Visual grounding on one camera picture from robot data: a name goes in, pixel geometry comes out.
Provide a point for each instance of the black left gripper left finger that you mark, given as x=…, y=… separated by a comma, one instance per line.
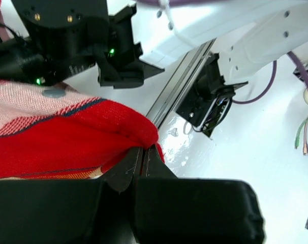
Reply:
x=120, y=176

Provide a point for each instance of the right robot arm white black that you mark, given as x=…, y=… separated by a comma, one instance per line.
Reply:
x=167, y=31

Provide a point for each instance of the red printed pillowcase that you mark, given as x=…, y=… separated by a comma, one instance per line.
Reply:
x=49, y=132

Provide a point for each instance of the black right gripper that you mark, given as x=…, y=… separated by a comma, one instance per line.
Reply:
x=68, y=37

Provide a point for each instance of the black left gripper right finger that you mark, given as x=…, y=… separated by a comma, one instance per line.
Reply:
x=153, y=166

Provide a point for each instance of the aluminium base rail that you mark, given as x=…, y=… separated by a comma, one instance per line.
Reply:
x=185, y=70

